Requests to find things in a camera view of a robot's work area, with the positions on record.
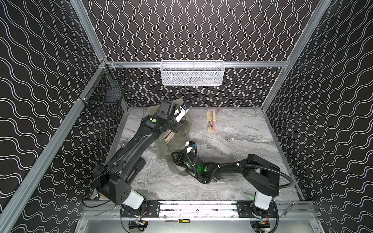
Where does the aluminium corner frame post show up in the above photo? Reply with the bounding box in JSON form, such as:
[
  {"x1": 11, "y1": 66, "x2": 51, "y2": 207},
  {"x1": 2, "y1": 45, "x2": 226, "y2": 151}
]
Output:
[{"x1": 71, "y1": 0, "x2": 107, "y2": 61}]

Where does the folding fan with pink paper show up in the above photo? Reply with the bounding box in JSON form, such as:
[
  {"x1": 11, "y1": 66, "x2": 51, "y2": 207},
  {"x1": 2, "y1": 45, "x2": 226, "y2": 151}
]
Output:
[{"x1": 212, "y1": 108, "x2": 220, "y2": 133}]

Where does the olive green tote bag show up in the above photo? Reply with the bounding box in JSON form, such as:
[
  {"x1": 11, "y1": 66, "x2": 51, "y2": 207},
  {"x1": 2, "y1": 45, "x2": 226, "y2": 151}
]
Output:
[{"x1": 148, "y1": 99, "x2": 194, "y2": 176}]

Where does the right aluminium frame post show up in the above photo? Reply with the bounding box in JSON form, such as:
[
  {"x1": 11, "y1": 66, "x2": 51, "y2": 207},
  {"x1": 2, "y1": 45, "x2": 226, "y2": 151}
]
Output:
[{"x1": 261, "y1": 0, "x2": 331, "y2": 113}]

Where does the left aluminium side bar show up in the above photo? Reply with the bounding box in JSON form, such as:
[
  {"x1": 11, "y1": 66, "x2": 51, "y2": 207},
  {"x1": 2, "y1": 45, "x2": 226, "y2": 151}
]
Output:
[{"x1": 1, "y1": 62, "x2": 106, "y2": 233}]

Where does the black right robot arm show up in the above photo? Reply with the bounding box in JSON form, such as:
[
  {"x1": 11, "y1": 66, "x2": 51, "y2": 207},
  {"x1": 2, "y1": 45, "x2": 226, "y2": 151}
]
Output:
[{"x1": 171, "y1": 147, "x2": 294, "y2": 219}]

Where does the yellow handled screwdriver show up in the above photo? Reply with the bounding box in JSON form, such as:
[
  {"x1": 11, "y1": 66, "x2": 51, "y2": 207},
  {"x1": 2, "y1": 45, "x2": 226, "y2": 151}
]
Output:
[{"x1": 165, "y1": 219, "x2": 191, "y2": 223}]

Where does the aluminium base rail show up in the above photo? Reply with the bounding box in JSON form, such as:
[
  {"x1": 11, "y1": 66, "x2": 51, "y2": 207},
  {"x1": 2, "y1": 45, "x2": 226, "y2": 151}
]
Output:
[{"x1": 119, "y1": 200, "x2": 315, "y2": 220}]

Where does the white wire mesh basket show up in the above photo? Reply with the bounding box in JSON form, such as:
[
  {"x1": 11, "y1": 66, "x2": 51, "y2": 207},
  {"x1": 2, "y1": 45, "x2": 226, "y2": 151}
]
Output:
[{"x1": 160, "y1": 60, "x2": 225, "y2": 86}]

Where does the horizontal aluminium back bar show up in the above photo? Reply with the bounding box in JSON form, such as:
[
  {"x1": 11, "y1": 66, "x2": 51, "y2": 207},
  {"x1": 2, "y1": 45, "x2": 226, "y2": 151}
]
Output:
[{"x1": 108, "y1": 60, "x2": 289, "y2": 69}]

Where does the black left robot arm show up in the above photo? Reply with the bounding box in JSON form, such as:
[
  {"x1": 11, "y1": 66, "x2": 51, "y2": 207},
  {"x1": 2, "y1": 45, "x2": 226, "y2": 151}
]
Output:
[{"x1": 92, "y1": 100, "x2": 189, "y2": 211}]

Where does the black wire mesh basket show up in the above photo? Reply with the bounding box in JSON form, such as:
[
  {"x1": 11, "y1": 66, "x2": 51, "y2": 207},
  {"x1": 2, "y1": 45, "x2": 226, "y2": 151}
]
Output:
[{"x1": 79, "y1": 61, "x2": 127, "y2": 118}]

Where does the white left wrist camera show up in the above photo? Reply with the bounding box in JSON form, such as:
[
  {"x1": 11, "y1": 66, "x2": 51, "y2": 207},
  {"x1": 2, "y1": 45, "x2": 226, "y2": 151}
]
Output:
[{"x1": 174, "y1": 104, "x2": 189, "y2": 122}]

